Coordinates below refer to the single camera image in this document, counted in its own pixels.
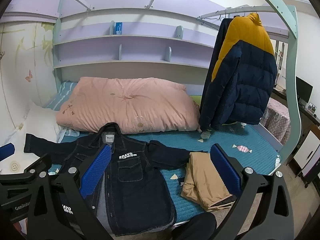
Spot white patterned pillow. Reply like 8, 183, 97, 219
0, 102, 67, 176

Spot mint green bed frame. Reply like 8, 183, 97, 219
246, 0, 301, 165

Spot folded khaki trousers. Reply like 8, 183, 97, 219
181, 152, 236, 212

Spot metal clothes rail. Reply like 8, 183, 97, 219
196, 5, 275, 30

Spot blue striped pillow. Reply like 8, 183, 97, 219
44, 81, 78, 111

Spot pink dotted cloth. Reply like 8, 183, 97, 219
260, 98, 291, 145

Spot black monitor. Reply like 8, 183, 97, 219
296, 77, 313, 103

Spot blue box on shelf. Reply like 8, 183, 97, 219
114, 22, 123, 35

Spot dark denim jacket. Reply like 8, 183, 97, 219
24, 122, 191, 236

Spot teal quilted bed sheet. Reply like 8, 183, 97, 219
48, 122, 282, 224

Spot navy and yellow puffer jacket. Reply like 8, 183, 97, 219
199, 12, 277, 131

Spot white cabinet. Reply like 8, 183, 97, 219
294, 131, 319, 177

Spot purple wall shelf unit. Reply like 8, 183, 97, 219
52, 0, 291, 69

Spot pink quilt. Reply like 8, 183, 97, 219
56, 77, 199, 134

